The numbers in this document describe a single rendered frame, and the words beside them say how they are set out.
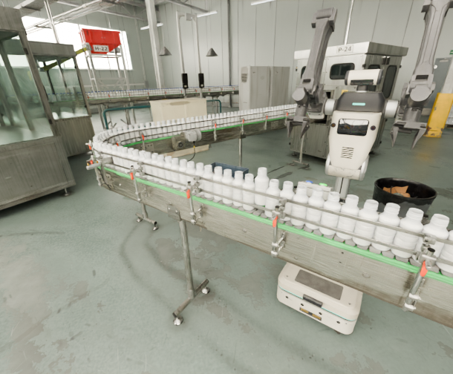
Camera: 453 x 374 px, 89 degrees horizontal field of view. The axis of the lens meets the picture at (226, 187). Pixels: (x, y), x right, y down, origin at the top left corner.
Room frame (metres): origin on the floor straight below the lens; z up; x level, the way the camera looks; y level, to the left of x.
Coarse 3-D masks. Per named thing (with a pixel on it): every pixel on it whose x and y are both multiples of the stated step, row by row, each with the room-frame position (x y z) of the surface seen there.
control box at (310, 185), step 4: (300, 184) 0.93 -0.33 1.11; (304, 184) 0.92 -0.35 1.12; (308, 184) 0.91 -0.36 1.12; (312, 184) 0.91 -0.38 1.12; (316, 184) 0.95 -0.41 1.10; (308, 188) 0.91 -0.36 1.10; (312, 188) 0.90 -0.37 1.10; (324, 188) 0.87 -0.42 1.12; (328, 188) 0.87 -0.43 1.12; (332, 188) 0.89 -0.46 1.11; (308, 192) 0.90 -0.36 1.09; (312, 192) 0.89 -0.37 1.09; (324, 192) 0.87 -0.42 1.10; (328, 192) 0.86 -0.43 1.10; (324, 196) 0.86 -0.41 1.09
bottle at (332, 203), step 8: (336, 192) 0.74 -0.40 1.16; (328, 200) 0.73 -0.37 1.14; (336, 200) 0.71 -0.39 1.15; (328, 208) 0.71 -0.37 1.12; (336, 208) 0.70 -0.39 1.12; (328, 216) 0.71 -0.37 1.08; (336, 216) 0.70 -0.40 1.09; (328, 224) 0.70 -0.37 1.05; (336, 224) 0.71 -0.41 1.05; (328, 232) 0.70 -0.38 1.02
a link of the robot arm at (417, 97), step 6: (408, 84) 1.00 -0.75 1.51; (420, 84) 0.91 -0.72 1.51; (426, 84) 0.90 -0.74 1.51; (432, 84) 0.96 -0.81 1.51; (414, 90) 0.91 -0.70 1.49; (420, 90) 0.90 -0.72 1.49; (426, 90) 0.89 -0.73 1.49; (432, 90) 0.95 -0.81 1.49; (408, 96) 0.99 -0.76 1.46; (414, 96) 0.89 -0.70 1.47; (420, 96) 0.88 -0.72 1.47; (426, 96) 0.87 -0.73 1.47; (408, 102) 0.93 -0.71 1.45; (414, 102) 0.90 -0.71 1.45; (420, 102) 0.89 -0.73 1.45
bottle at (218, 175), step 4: (216, 168) 1.05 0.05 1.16; (220, 168) 1.02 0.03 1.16; (216, 172) 1.02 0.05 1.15; (220, 172) 1.02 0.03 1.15; (216, 176) 1.02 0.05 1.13; (220, 176) 1.02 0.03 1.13; (216, 180) 1.01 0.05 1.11; (220, 180) 1.01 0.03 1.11; (216, 184) 1.01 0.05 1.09; (216, 188) 1.01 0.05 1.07; (220, 188) 1.01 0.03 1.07; (216, 192) 1.01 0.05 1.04; (220, 192) 1.01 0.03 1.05; (216, 196) 1.01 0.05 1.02
